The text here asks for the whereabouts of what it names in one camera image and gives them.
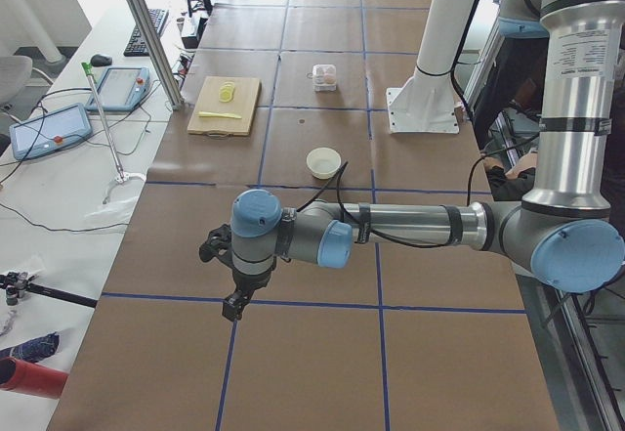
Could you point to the white ceramic bowl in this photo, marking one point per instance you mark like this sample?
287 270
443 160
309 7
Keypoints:
323 163

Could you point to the black tripod stand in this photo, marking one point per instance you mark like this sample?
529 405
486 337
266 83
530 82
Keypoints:
17 284

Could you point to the yellow plastic knife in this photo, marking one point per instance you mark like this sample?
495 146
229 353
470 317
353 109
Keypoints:
212 114

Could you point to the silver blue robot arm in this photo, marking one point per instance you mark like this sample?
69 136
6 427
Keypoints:
558 231

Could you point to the aluminium frame post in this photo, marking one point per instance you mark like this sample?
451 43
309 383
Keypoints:
156 52

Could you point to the blue teach pendant near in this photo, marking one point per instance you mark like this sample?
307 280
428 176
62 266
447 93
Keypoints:
51 132

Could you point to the metal rod green tip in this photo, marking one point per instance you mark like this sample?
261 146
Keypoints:
122 176

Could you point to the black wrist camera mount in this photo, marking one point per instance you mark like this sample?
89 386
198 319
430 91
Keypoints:
217 246

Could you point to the blue teach pendant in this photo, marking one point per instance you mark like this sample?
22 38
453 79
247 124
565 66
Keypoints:
51 132
121 88

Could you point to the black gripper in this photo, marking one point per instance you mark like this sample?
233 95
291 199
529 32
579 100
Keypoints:
249 282

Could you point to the red cylinder bottle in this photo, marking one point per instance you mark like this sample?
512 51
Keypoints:
31 379

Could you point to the wooden cutting board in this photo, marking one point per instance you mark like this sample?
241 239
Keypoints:
245 98

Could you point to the black computer mouse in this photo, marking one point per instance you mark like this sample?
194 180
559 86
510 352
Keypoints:
100 60

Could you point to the clear plastic egg box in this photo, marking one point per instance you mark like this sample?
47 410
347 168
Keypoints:
318 73

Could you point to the blue teach pendant far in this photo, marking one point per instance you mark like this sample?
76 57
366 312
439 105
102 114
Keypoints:
121 88

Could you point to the white pedestal column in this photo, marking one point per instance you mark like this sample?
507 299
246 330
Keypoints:
425 103

